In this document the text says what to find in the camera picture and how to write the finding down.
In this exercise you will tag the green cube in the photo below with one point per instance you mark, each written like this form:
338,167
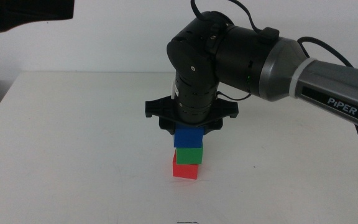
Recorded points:
189,156

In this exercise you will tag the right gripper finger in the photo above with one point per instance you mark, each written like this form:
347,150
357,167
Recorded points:
212,127
167,127

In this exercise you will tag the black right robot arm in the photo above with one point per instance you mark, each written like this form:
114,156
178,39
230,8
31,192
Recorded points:
244,62

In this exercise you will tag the blue cube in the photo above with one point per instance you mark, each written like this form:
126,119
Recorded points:
188,137

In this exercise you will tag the red cube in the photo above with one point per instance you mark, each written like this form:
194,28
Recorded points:
185,171

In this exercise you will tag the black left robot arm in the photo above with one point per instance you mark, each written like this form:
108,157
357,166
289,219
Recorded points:
20,12

